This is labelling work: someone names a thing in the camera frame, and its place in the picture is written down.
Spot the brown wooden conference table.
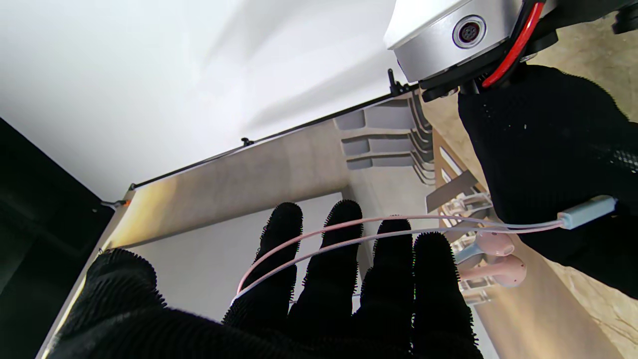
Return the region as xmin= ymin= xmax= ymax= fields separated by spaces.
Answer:
xmin=431 ymin=127 xmax=624 ymax=359

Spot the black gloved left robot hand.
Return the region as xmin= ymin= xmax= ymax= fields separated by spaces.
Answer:
xmin=42 ymin=199 xmax=484 ymax=359

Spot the thin white cable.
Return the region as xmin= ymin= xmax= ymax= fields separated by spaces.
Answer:
xmin=232 ymin=194 xmax=619 ymax=306

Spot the red black right arm cable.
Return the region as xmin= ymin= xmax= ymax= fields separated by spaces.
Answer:
xmin=481 ymin=0 xmax=546 ymax=89

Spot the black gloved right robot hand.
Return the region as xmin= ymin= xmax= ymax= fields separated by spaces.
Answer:
xmin=458 ymin=65 xmax=638 ymax=300

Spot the dark grey office chair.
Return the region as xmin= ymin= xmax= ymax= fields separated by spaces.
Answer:
xmin=346 ymin=152 xmax=434 ymax=185

